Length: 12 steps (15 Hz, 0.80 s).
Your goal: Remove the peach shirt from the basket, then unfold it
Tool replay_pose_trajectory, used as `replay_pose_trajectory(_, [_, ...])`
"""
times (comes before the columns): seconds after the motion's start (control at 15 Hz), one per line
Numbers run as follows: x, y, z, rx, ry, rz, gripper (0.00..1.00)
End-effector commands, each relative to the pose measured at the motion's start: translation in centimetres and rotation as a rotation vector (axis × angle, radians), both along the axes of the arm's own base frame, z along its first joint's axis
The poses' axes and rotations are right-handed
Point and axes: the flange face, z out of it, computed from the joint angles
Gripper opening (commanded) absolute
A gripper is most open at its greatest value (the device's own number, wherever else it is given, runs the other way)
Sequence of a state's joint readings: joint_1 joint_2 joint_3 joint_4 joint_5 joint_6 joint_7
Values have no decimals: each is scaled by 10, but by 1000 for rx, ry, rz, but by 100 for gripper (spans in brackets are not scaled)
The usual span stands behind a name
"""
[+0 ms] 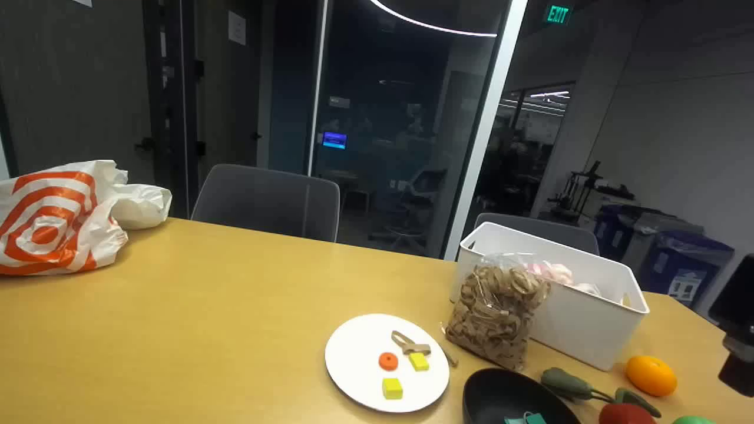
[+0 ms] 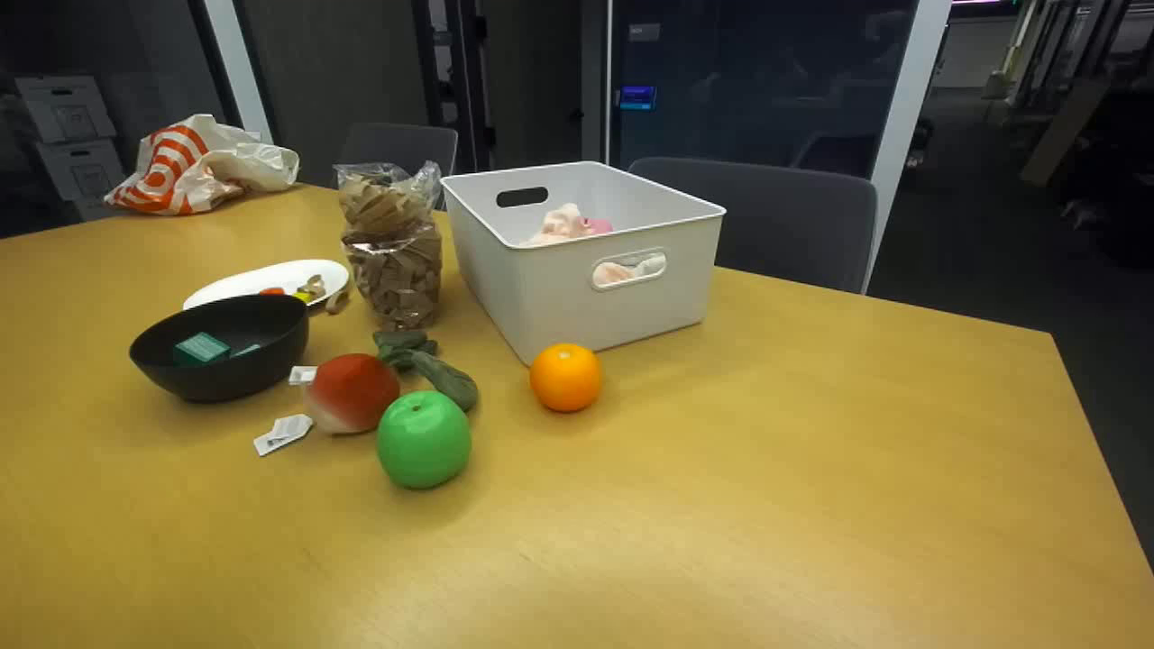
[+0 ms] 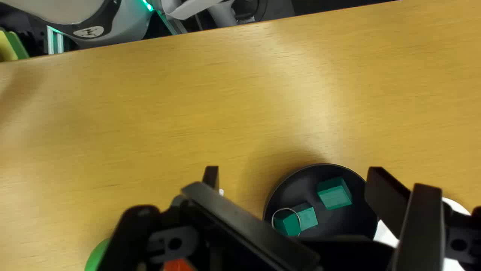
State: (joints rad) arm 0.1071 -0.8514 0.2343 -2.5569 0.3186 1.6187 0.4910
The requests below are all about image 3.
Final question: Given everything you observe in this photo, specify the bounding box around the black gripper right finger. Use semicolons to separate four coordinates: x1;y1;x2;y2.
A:
365;167;445;271

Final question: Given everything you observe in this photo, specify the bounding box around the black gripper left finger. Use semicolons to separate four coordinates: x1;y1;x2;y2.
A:
182;182;318;271

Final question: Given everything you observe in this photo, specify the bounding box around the black bowl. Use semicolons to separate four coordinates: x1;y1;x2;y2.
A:
263;164;378;241

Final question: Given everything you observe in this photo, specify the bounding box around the teal block in bowl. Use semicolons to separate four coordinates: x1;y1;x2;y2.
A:
315;178;351;211

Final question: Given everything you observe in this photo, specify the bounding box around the green toy apple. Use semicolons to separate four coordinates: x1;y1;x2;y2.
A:
84;239;109;271

